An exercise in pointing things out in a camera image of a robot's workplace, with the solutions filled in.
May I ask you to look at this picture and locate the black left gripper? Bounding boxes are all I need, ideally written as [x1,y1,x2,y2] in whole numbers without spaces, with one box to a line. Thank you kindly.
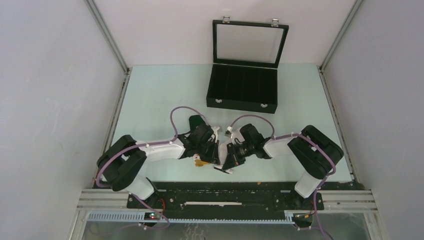
[196,138,220,165]

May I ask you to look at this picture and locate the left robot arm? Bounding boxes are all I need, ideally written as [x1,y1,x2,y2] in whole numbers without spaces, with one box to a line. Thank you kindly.
[96,123,221,208]

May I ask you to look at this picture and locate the green snowman sock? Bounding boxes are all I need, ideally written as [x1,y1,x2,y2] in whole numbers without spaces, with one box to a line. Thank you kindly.
[188,114,212,168]

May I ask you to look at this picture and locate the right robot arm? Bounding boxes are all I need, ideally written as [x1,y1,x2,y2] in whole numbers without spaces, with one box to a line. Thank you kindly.
[216,123,344,209]

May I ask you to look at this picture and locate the aluminium frame post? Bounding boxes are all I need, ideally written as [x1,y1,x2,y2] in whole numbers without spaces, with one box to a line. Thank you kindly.
[84,0,130,74]
[319,0,365,72]

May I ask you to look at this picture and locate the right aluminium frame post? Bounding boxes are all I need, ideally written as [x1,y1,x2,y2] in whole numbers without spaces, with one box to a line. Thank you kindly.
[319,0,365,72]

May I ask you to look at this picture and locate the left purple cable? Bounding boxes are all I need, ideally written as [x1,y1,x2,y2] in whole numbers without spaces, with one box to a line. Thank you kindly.
[94,105,208,229]

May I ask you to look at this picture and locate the white sock with black stripes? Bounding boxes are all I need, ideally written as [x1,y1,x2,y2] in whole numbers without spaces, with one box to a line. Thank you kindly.
[214,141,237,175]

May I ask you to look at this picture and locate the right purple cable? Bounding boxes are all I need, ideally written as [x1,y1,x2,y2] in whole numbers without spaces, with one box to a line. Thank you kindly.
[228,114,337,240]

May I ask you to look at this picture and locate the purple cable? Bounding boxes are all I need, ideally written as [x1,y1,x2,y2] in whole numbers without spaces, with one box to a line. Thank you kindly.
[94,105,208,229]
[228,114,337,240]

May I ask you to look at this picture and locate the left aluminium frame post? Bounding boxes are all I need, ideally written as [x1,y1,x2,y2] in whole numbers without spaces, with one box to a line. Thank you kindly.
[84,0,130,74]

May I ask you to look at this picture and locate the black display case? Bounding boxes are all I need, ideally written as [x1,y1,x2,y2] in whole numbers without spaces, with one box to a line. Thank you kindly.
[206,16,290,114]

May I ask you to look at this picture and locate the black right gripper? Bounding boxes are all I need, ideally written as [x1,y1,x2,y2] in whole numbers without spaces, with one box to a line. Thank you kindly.
[222,142,255,172]

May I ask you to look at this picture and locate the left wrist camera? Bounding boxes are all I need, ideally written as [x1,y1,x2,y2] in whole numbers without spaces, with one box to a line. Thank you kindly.
[211,126,222,143]

